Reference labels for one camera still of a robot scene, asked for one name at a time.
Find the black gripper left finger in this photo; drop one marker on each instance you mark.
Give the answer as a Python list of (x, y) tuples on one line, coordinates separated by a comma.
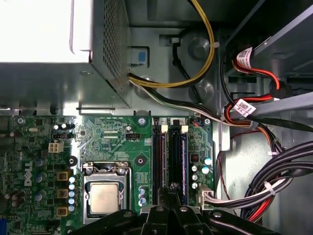
[(163, 220)]

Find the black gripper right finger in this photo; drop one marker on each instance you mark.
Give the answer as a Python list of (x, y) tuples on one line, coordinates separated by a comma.
[(181, 220)]

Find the white board connector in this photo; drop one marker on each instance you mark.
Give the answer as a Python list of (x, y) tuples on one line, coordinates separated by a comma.
[(204, 195)]

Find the silver CPU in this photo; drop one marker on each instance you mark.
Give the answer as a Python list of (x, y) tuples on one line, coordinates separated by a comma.
[(104, 197)]

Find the metal CPU socket cover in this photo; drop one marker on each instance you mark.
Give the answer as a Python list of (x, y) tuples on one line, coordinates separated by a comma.
[(86, 195)]

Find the green motherboard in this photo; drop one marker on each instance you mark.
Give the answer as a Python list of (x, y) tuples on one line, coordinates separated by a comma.
[(110, 144)]

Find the blue expansion slot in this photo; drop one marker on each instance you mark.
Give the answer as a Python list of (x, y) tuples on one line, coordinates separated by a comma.
[(3, 226)]

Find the grey power supply unit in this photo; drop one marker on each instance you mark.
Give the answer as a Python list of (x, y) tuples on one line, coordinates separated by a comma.
[(49, 80)]

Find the black PC case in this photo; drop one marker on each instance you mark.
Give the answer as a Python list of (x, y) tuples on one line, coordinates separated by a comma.
[(159, 31)]

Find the metal optical drive cage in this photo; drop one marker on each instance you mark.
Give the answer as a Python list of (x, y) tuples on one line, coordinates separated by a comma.
[(293, 36)]

